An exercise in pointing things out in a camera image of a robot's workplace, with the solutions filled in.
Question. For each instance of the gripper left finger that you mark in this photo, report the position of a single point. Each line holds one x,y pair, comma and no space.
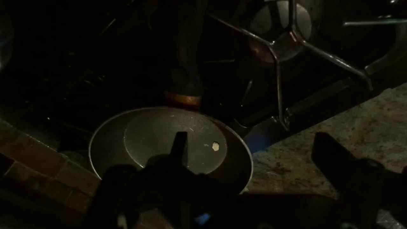
165,184

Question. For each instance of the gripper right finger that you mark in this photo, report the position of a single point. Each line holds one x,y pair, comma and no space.
356,178

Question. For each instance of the small pale food crumb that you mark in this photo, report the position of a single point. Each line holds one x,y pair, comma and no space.
215,146

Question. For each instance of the metal stove grate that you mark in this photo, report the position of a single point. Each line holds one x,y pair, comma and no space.
330,58

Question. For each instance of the black gas stove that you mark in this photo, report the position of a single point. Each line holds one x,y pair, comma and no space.
95,63

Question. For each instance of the round stove burner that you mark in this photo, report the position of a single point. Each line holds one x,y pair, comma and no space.
299,19

